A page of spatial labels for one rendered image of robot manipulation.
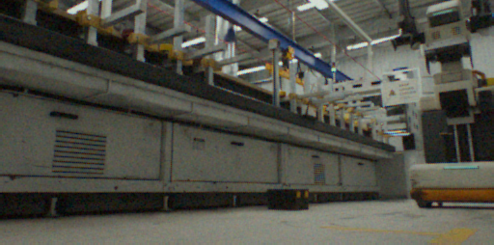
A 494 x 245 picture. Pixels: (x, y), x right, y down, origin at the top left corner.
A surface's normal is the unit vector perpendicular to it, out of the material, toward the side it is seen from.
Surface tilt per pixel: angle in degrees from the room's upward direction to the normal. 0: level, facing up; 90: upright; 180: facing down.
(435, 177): 90
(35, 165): 90
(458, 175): 90
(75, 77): 90
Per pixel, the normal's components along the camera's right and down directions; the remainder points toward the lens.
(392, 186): -0.59, -0.17
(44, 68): 0.81, -0.12
